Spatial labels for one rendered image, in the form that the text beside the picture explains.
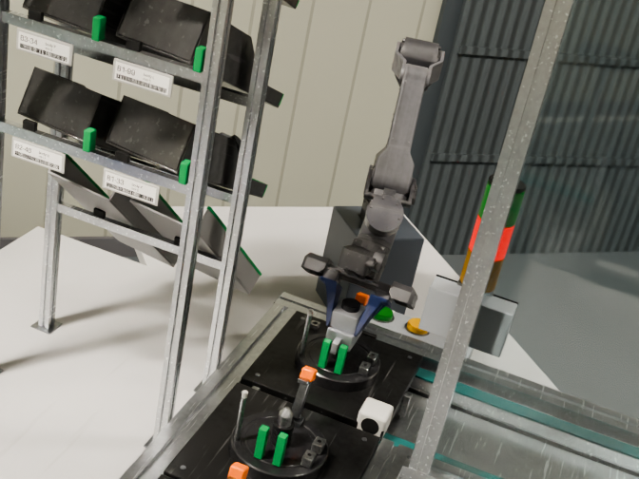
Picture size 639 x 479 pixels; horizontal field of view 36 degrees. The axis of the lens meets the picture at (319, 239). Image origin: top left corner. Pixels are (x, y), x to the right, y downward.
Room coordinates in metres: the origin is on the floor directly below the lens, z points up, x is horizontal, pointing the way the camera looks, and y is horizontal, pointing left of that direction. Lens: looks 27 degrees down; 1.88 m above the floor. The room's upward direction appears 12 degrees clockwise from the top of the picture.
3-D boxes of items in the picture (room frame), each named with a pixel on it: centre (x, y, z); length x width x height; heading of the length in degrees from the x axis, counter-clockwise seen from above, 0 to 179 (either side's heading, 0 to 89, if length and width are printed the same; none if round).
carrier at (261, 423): (1.10, 0.00, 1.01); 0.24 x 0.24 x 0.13; 75
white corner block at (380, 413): (1.23, -0.14, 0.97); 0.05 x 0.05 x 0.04; 75
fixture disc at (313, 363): (1.35, -0.07, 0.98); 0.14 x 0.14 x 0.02
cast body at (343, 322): (1.34, -0.07, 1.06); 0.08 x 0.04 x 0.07; 165
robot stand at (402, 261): (1.74, -0.11, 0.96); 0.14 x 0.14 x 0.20; 26
